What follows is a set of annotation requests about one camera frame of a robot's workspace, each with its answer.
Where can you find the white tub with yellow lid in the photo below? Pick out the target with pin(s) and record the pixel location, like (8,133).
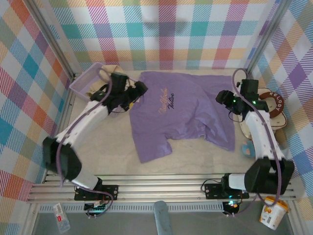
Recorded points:
(271,215)

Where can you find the aluminium left upright post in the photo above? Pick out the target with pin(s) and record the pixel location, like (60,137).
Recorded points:
(51,44)

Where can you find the blue plush toy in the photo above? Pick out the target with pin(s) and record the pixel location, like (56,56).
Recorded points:
(247,149)

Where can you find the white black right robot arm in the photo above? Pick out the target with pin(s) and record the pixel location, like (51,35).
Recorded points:
(261,137)

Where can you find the lavender plastic basket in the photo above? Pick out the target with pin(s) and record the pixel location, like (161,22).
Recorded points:
(82,82)

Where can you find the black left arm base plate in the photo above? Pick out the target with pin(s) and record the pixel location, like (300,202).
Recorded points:
(110,192)

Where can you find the aluminium upright post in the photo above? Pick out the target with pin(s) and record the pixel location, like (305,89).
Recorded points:
(262,41)
(51,44)

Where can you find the aluminium right upright post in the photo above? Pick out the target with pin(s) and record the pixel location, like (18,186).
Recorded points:
(262,41)

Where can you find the grey pole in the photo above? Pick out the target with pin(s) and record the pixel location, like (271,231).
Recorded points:
(162,218)

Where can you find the small plastic packet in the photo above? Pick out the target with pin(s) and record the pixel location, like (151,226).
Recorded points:
(61,219)

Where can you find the beige satin shorts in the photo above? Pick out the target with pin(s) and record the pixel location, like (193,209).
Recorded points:
(96,86)

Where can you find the purple t-shirt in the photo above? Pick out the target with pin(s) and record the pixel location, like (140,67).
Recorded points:
(181,117)

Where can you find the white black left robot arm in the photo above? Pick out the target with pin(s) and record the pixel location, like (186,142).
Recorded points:
(80,127)

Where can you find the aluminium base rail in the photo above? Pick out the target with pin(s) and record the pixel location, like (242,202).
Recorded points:
(159,189)

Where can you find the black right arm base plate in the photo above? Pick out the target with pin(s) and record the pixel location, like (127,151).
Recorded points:
(212,191)

